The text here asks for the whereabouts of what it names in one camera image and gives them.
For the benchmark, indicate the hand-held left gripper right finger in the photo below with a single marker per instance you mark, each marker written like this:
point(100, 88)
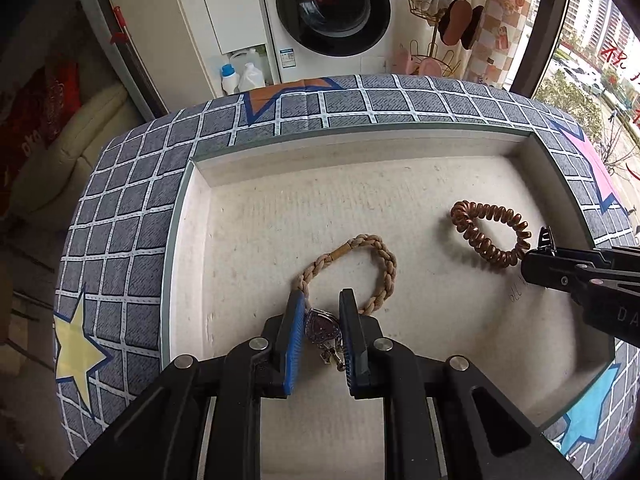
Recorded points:
point(350, 347)

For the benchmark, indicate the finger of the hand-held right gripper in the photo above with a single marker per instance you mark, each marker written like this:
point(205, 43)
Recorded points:
point(620, 256)
point(550, 270)

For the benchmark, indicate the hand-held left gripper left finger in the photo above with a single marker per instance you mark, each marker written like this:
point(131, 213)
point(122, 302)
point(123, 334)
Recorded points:
point(296, 342)

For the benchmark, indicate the grey cardboard tray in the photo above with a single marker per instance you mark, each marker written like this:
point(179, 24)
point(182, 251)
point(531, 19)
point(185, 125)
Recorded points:
point(300, 210)

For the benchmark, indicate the grey checkered star tablecloth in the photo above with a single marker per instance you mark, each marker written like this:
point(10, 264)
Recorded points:
point(130, 240)

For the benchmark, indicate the red window decals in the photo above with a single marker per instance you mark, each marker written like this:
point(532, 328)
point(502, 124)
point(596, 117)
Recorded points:
point(612, 57)

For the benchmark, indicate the pink slippers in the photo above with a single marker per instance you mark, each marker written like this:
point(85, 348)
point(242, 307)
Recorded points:
point(430, 66)

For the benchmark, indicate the brown slippers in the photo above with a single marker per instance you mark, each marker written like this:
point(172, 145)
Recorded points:
point(457, 21)

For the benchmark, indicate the translucent white jug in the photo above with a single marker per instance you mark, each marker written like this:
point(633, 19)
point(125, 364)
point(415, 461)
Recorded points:
point(251, 79)

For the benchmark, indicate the white blue-capped detergent bottle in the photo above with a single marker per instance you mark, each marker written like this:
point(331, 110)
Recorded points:
point(229, 80)

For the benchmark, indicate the cream sofa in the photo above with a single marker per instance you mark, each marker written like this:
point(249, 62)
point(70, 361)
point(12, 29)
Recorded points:
point(75, 150)

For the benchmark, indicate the white washing machine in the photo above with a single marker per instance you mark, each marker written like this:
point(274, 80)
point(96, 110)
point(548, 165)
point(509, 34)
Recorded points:
point(332, 7)

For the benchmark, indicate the red cushion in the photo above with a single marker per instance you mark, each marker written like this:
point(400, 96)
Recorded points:
point(45, 105)

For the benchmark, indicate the white cabinet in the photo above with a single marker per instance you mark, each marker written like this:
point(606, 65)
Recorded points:
point(200, 10)

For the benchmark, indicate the dark window frame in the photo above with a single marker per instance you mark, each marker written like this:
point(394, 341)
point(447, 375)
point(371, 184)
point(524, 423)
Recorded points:
point(545, 25)

